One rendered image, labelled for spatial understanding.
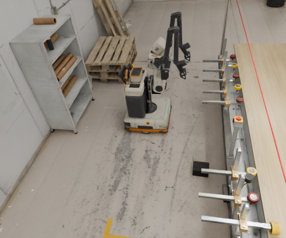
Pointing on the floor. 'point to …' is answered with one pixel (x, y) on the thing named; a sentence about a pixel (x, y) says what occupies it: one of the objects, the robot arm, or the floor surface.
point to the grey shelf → (34, 77)
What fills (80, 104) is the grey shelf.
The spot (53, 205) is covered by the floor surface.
